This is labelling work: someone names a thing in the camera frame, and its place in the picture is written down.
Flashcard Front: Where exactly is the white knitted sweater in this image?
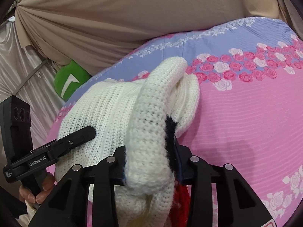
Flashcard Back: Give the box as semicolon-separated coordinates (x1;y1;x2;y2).
54;57;199;226

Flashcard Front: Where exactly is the person's left hand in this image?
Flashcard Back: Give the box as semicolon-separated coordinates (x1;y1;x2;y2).
19;172;55;206

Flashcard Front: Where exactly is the green plush pillow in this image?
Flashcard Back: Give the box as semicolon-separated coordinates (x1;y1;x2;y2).
54;60;91;102

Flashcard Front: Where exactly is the silver satin curtain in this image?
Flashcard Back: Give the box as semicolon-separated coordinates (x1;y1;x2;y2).
1;20;65;148

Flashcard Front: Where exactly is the beige curtain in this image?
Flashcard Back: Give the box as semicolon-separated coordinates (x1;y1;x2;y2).
15;0;286;74

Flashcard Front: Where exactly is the pink floral bed sheet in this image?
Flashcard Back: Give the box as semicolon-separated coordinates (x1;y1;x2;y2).
47;17;302;226

